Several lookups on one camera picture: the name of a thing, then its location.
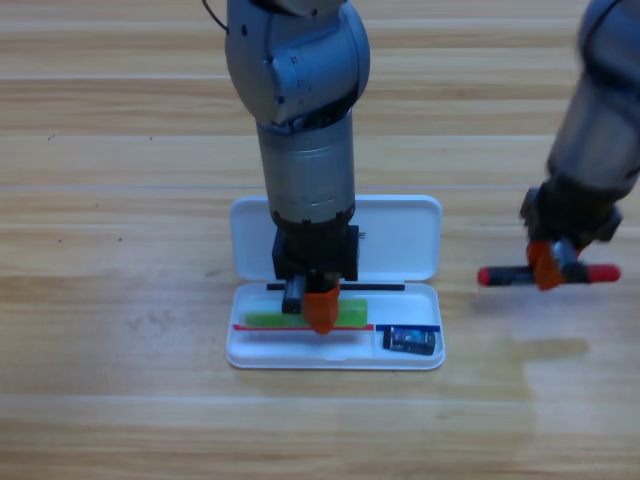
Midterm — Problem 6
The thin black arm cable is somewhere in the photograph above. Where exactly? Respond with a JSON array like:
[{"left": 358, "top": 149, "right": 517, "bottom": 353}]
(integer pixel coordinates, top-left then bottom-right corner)
[{"left": 201, "top": 0, "right": 230, "bottom": 36}]

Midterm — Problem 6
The small dark blue eraser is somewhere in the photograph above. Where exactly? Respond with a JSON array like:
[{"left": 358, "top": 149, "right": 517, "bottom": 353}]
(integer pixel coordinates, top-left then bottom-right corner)
[{"left": 382, "top": 325, "right": 438, "bottom": 357}]

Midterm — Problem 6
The white Unitree pencil case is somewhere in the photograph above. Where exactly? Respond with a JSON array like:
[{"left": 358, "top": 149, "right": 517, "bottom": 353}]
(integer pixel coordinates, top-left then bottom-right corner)
[{"left": 225, "top": 194, "right": 446, "bottom": 371}]

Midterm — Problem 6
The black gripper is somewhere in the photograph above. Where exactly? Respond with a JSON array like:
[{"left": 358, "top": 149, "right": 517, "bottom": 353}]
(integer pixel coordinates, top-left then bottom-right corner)
[
  {"left": 519, "top": 174, "right": 624, "bottom": 291},
  {"left": 271, "top": 224, "right": 361, "bottom": 335}
]

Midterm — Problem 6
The red and black marker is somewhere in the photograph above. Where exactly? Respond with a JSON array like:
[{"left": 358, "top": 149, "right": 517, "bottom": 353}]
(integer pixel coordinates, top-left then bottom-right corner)
[{"left": 477, "top": 263, "right": 622, "bottom": 289}]

